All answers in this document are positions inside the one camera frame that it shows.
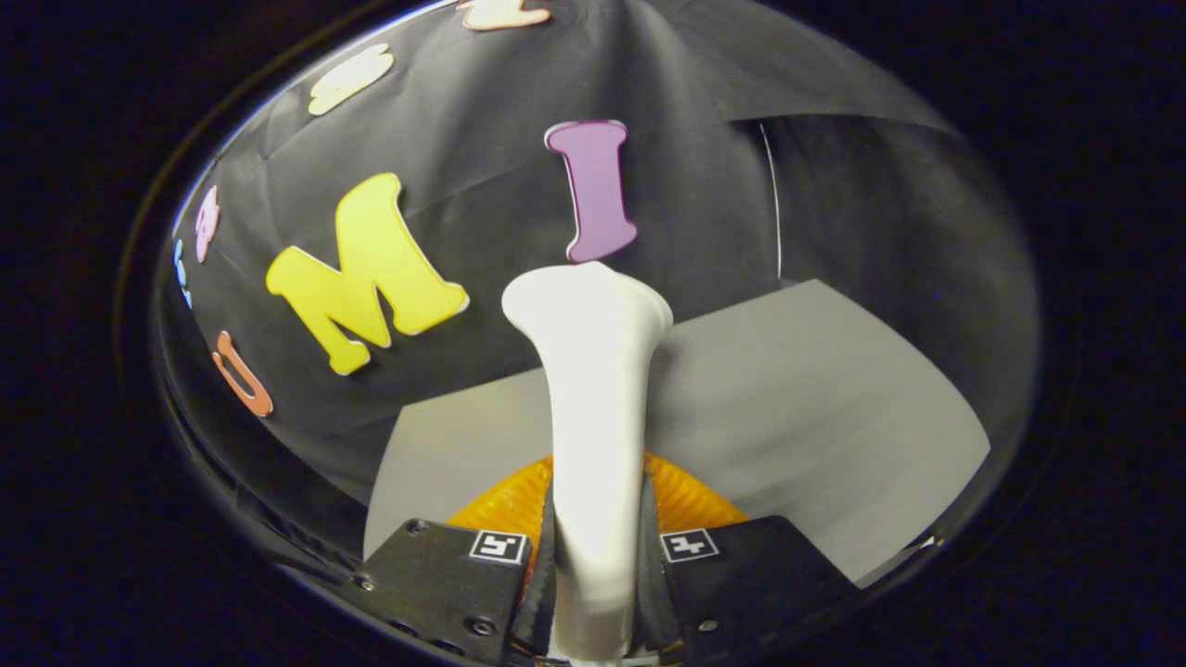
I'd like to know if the white garment steamer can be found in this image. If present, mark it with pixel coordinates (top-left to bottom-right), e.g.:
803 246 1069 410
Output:
501 261 675 667

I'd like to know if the thin white cable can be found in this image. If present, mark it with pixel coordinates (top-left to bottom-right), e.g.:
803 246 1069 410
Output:
759 122 785 281

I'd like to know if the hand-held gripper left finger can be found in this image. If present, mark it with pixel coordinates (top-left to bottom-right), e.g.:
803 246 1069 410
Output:
352 454 557 664

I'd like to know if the black backdrop cloth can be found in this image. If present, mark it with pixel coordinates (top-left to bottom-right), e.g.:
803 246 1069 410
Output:
153 0 1039 575

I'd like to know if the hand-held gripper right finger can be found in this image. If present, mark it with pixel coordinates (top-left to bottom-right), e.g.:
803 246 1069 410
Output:
639 452 860 664

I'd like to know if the grey cabinet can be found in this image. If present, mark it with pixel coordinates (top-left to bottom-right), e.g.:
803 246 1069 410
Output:
363 278 992 586

